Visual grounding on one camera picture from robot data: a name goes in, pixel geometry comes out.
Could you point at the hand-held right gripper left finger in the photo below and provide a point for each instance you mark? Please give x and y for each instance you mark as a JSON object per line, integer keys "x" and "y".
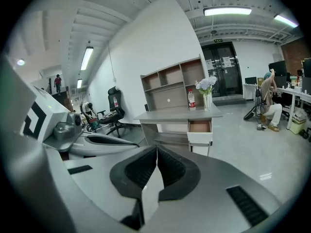
{"x": 97, "y": 178}

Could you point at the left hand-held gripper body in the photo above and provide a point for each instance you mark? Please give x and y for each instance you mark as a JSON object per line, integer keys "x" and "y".
{"x": 53, "y": 115}

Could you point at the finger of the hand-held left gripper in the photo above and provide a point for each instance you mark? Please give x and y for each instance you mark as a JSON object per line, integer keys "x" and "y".
{"x": 97, "y": 150}
{"x": 85, "y": 136}

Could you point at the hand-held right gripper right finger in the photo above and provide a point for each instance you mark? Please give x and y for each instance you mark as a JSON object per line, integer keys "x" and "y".
{"x": 206, "y": 178}

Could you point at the wooden drawer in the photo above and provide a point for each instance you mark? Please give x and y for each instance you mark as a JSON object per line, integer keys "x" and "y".
{"x": 199, "y": 136}

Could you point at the grey wooden desk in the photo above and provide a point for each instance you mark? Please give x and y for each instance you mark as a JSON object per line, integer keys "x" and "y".
{"x": 177, "y": 115}

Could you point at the wooden shelf unit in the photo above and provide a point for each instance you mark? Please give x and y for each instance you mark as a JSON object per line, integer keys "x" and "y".
{"x": 170, "y": 96}

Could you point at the green red vacuum cleaner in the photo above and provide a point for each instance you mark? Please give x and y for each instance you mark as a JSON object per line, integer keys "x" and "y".
{"x": 93, "y": 124}

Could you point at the black office chair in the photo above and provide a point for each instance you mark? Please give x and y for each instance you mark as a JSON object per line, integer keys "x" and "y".
{"x": 115, "y": 110}

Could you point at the long ceiling light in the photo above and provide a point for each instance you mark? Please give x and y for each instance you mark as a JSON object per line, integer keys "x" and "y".
{"x": 79, "y": 83}
{"x": 285, "y": 21}
{"x": 86, "y": 58}
{"x": 227, "y": 11}

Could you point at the round ceiling lamp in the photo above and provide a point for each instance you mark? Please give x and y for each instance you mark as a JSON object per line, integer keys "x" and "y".
{"x": 20, "y": 62}

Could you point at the clear glass vase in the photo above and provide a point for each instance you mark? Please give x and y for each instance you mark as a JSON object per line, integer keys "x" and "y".
{"x": 207, "y": 103}

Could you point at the spare hand-held gripper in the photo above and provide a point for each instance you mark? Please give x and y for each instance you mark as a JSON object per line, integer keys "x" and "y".
{"x": 261, "y": 126}

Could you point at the black round bag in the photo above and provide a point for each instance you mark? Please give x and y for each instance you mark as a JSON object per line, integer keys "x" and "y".
{"x": 249, "y": 112}

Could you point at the clear red-capped water bottle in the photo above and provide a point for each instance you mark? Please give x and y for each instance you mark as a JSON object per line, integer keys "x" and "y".
{"x": 192, "y": 101}

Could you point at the blue artificial flower bouquet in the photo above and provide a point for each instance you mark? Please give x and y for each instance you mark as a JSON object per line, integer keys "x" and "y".
{"x": 206, "y": 84}

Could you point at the black double door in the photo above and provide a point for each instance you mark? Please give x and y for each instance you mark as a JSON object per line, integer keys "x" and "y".
{"x": 221, "y": 81}

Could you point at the pale yellow waste bin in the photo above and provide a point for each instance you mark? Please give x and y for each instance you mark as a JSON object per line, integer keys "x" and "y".
{"x": 297, "y": 126}

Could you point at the small black monitor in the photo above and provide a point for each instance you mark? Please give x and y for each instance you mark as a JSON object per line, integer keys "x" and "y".
{"x": 250, "y": 80}

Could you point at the white paper notice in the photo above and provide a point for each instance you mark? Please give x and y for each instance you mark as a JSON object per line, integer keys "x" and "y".
{"x": 210, "y": 64}
{"x": 226, "y": 62}

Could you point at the long white office table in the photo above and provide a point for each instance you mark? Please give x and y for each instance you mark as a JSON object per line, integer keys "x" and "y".
{"x": 296, "y": 93}

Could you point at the large black monitor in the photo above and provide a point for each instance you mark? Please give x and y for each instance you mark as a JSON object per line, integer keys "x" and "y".
{"x": 278, "y": 69}

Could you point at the green exit sign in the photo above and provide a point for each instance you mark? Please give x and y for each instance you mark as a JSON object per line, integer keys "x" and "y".
{"x": 218, "y": 40}

